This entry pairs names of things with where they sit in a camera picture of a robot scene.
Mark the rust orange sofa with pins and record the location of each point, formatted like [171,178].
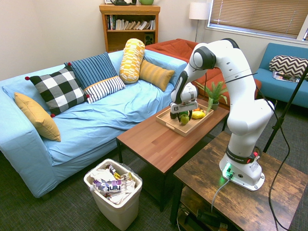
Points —
[173,48]

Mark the leaning paperback books row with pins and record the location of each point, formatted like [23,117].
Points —
[134,25]

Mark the yellow lemon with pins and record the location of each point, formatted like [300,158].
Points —
[198,114]

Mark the clear plastic purple-label bottle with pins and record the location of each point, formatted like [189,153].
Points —
[110,187]

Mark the navy white striped pillow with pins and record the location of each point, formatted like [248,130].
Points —
[103,87]

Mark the wooden bookshelf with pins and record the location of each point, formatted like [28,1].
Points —
[130,38]

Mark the teal blue couch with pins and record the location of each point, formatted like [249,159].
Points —
[272,81]

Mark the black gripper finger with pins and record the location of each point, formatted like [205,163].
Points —
[178,118]
[190,115]

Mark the wooden window blinds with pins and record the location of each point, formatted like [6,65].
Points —
[252,14]

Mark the light blue covered sofa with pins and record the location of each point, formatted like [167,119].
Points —
[96,120]

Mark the plain mustard pillow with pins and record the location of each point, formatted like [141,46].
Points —
[36,115]

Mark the green round pot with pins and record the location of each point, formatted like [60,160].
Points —
[146,2]

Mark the reddish wooden coffee table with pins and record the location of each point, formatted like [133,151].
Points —
[154,146]

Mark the small orange fruit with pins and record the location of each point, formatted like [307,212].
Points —
[197,110]

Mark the magazine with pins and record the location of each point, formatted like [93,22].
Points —
[284,77]

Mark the green apple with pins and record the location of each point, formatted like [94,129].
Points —
[184,119]

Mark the striped mustard pillow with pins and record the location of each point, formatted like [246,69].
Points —
[156,74]

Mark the green fern potted plant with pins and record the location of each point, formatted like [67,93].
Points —
[213,92]

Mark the black white shelf ornament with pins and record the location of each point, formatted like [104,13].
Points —
[122,2]

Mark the light wooden tray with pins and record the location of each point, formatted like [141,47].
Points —
[166,119]

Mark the yellow white patterned bolster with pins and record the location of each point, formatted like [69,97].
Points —
[131,60]

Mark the beige plastic trash bin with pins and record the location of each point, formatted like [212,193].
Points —
[120,214]

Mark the black tripod stand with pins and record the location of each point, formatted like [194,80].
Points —
[288,106]

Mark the rustic dark wooden table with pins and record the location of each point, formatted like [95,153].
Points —
[240,209]

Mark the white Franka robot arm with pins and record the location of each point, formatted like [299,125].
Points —
[240,96]

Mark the blue striped pillow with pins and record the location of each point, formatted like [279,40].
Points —
[93,67]

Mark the white shade floor lamp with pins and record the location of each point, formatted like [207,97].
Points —
[199,10]

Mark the green lime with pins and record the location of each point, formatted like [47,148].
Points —
[184,112]

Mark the small black speaker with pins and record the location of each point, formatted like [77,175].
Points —
[149,39]

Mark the black white checkered pillow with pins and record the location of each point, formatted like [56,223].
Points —
[57,89]

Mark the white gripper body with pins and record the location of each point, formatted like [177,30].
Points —
[185,106]

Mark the black power adapter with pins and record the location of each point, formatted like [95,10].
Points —
[208,217]

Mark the black white chevron pillow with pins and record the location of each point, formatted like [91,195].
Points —
[286,65]

